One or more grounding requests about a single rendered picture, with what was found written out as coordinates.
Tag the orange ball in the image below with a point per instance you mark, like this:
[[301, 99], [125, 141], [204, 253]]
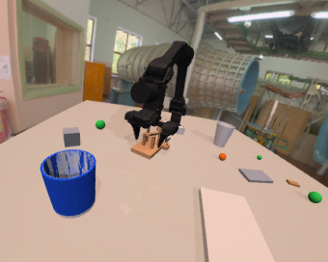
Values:
[[222, 157]]

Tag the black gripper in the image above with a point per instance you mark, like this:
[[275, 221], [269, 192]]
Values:
[[168, 128]]

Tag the blue mug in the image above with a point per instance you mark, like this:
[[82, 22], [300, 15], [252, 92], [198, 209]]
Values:
[[70, 180]]

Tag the green ball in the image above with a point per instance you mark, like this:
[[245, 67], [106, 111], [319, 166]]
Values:
[[100, 124], [315, 197]]

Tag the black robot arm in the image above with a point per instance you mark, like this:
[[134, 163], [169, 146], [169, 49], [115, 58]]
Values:
[[153, 84]]

